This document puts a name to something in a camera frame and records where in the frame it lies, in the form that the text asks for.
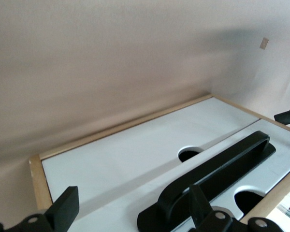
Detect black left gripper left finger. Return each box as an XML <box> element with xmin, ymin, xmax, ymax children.
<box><xmin>0</xmin><ymin>186</ymin><xmax>79</xmax><ymax>232</ymax></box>

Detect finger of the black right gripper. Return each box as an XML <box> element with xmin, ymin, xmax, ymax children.
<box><xmin>273</xmin><ymin>99</ymin><xmax>290</xmax><ymax>127</ymax></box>

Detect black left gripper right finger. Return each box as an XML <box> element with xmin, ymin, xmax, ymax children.
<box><xmin>183</xmin><ymin>184</ymin><xmax>284</xmax><ymax>232</ymax></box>

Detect white-fronted wooden drawer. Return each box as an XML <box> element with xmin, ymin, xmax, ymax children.
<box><xmin>70</xmin><ymin>117</ymin><xmax>290</xmax><ymax>232</ymax></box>

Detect black metal drawer handle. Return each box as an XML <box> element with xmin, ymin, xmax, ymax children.
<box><xmin>137</xmin><ymin>130</ymin><xmax>276</xmax><ymax>231</ymax></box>

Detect wooden drawer cabinet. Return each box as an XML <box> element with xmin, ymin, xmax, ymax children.
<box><xmin>28</xmin><ymin>93</ymin><xmax>290</xmax><ymax>232</ymax></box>

